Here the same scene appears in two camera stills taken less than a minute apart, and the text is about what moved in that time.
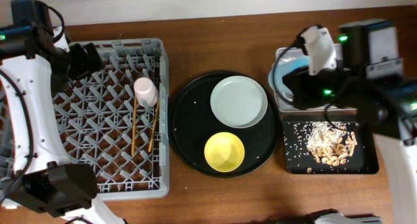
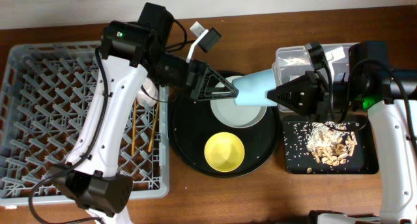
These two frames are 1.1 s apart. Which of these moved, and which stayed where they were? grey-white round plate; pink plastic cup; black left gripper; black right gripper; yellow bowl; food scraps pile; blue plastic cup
Moved: black left gripper; blue plastic cup; black right gripper
Stayed: food scraps pile; grey-white round plate; yellow bowl; pink plastic cup
